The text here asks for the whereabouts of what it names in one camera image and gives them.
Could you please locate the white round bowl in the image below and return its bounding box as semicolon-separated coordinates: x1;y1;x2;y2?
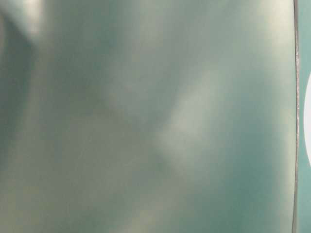
303;76;311;164

